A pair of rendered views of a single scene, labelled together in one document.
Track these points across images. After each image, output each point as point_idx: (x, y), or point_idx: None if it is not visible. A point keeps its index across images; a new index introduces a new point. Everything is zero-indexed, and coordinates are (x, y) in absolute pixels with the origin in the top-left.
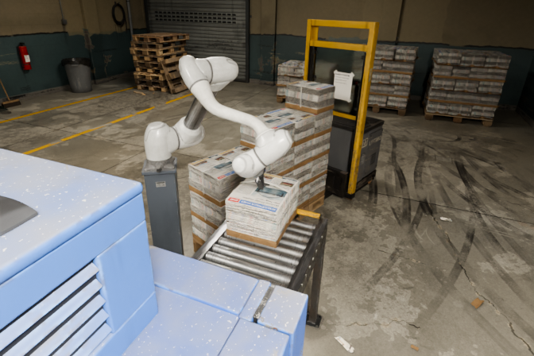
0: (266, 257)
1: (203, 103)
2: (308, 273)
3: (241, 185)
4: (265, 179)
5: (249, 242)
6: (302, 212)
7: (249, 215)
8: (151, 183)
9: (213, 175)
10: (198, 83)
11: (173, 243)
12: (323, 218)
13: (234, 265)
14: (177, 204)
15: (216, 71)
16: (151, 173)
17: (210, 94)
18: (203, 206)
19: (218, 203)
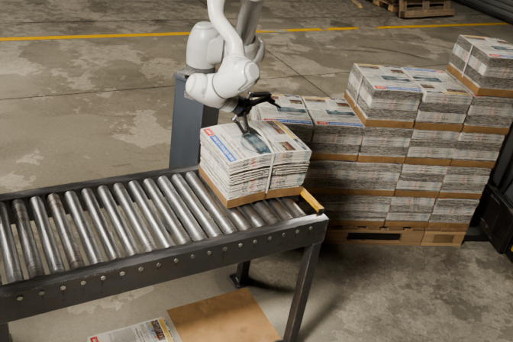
0: (211, 212)
1: (208, 7)
2: (238, 253)
3: None
4: (272, 130)
5: (212, 191)
6: (304, 195)
7: (214, 156)
8: (180, 91)
9: (263, 114)
10: None
11: None
12: (322, 215)
13: (170, 200)
14: (201, 127)
15: None
16: (181, 79)
17: None
18: None
19: None
